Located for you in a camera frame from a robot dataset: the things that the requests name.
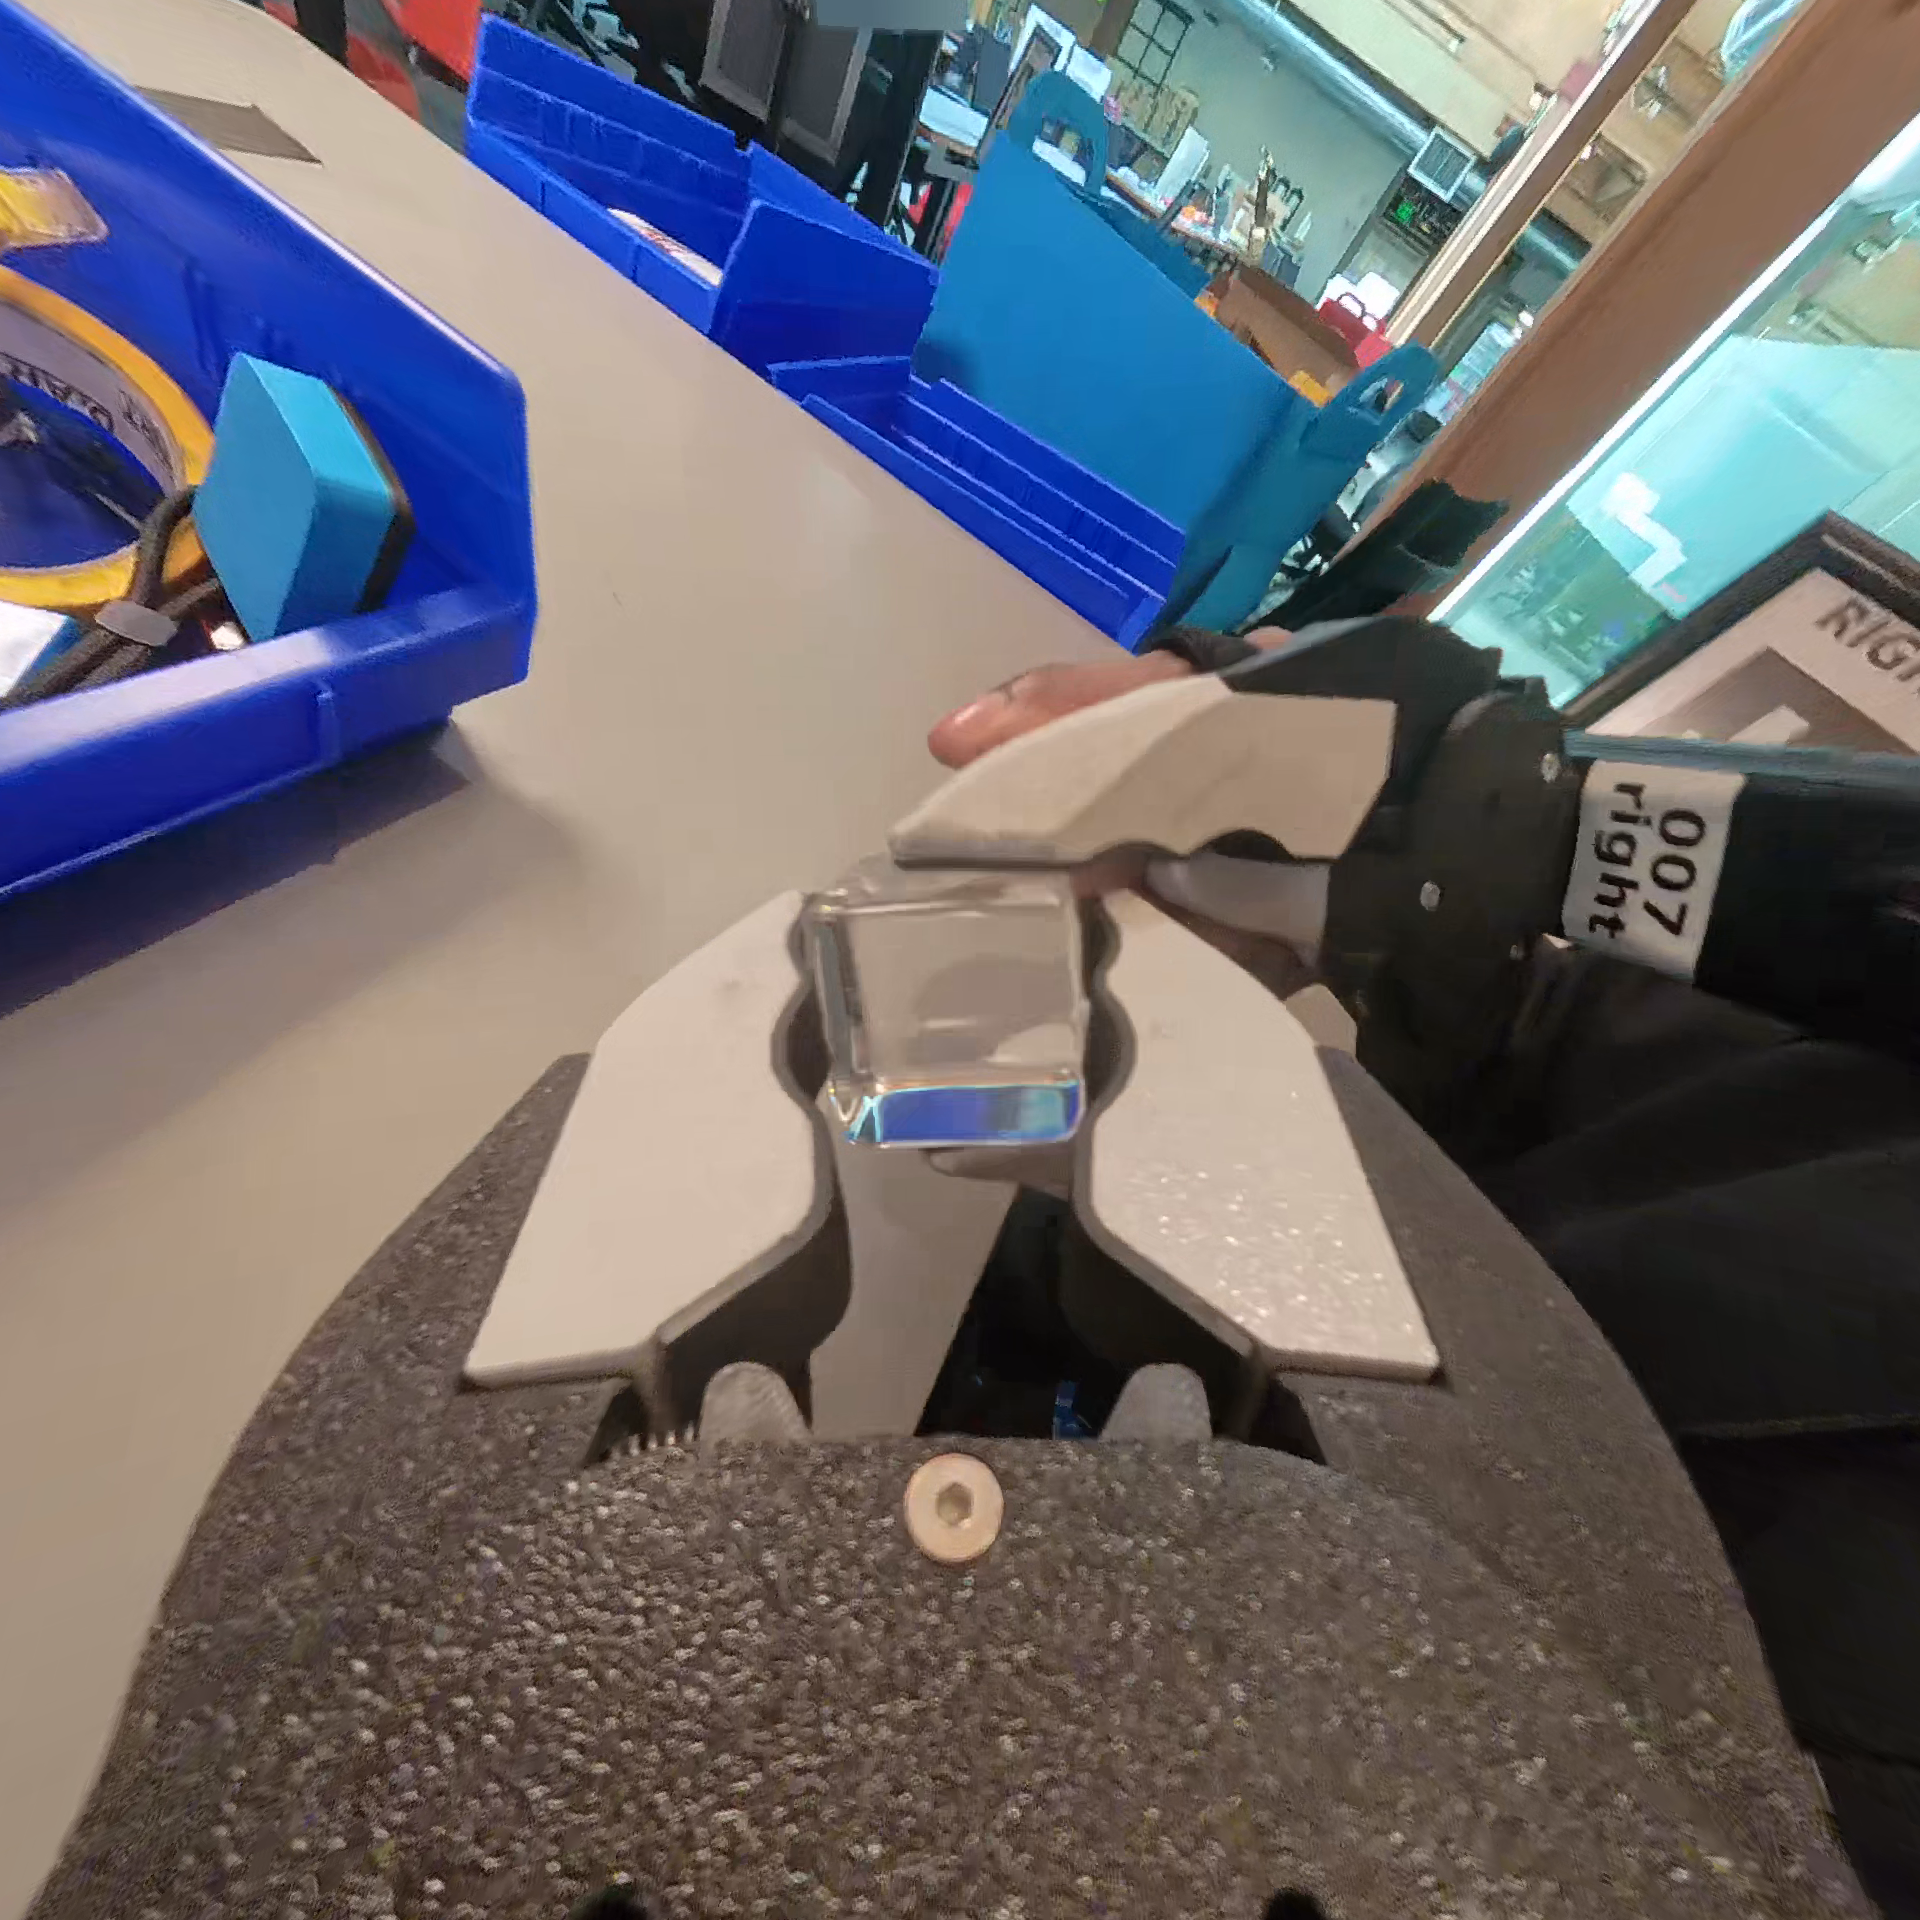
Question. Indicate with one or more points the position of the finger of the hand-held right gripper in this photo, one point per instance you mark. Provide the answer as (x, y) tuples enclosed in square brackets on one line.
[(1170, 765), (1245, 897)]

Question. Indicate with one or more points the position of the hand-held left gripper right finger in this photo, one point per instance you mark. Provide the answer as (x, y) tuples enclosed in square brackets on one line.
[(1261, 1184)]

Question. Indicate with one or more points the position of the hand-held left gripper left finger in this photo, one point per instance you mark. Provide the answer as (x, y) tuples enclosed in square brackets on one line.
[(661, 1170)]

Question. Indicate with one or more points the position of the clear acrylic cube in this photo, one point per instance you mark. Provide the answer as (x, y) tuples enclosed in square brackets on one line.
[(944, 990)]

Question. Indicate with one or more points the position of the blue plastic storage bin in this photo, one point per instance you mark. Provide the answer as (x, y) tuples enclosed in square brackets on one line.
[(601, 151), (990, 481), (375, 675), (825, 293)]

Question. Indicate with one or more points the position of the person's right hand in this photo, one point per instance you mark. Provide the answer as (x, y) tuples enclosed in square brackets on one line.
[(1051, 705)]

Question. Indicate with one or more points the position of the person's black clothing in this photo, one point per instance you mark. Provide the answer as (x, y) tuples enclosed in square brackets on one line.
[(1725, 1244)]

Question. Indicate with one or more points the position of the brown cardboard box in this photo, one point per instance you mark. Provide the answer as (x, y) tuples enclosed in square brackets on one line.
[(1274, 323)]

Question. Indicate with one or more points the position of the red bag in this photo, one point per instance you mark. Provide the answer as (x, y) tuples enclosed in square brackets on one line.
[(1359, 326)]

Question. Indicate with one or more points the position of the glass window pane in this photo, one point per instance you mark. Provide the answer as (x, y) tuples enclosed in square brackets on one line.
[(1740, 450)]

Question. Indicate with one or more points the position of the blue whiteboard eraser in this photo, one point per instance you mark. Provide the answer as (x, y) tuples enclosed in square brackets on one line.
[(285, 494)]

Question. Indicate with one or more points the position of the yellow tape roll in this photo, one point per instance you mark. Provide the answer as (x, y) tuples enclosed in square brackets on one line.
[(151, 399)]

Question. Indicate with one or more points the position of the grey tape patch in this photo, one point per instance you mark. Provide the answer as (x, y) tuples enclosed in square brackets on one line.
[(224, 129)]

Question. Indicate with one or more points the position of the clear plastic packet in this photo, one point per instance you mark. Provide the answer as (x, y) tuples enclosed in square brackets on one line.
[(44, 210)]

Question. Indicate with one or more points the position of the wooden door frame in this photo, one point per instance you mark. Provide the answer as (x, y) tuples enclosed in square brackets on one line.
[(1634, 254)]

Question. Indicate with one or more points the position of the white wall vent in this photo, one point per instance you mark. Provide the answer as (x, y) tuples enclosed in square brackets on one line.
[(1443, 163)]

